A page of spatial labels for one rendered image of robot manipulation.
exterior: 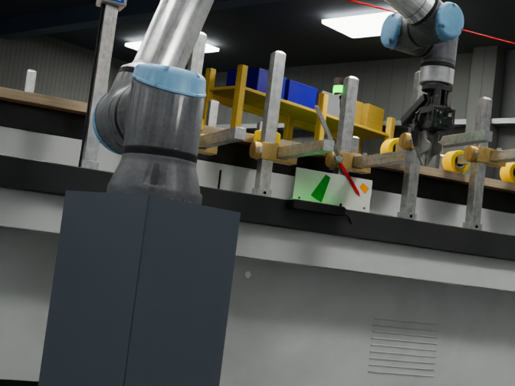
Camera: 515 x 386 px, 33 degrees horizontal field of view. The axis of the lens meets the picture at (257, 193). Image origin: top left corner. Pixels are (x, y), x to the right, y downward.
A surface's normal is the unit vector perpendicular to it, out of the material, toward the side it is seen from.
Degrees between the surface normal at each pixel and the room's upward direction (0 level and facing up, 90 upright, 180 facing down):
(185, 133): 90
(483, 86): 90
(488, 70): 90
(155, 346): 90
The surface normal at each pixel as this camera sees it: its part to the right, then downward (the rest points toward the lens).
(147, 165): -0.10, -0.43
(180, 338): 0.75, 0.04
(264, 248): 0.39, -0.03
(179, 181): 0.58, -0.34
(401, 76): -0.66, -0.15
